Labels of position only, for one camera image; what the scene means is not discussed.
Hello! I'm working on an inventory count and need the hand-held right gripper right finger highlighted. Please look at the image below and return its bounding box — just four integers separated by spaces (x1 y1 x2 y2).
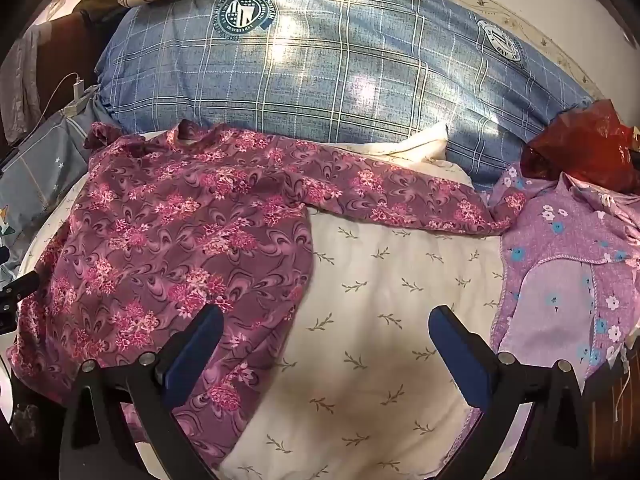
428 305 594 480

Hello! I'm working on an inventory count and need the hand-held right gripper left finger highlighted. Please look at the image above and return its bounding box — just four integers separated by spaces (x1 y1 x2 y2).
59 304 225 480

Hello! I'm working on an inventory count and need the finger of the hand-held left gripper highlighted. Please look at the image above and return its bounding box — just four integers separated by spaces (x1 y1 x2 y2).
0 271 41 333

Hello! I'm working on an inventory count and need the maroon floral shirt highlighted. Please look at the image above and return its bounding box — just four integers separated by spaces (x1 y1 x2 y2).
7 120 511 471

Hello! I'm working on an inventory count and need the cream leaf-print pillow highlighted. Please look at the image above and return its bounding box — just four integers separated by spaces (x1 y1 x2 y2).
20 132 531 480

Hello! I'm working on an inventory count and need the lilac floral garment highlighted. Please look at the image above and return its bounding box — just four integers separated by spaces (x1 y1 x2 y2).
487 162 640 396

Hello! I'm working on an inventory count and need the white phone charger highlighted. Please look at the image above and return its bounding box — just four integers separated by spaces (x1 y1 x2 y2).
42 72 86 113

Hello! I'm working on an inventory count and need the grey hanging garment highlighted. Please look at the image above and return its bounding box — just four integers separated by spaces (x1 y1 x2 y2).
0 22 48 143

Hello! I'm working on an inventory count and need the dark hanging garment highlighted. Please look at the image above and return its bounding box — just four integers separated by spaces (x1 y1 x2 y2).
47 0 132 91

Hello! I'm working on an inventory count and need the blue plaid quilt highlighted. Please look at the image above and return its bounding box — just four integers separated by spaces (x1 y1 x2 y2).
95 0 596 191

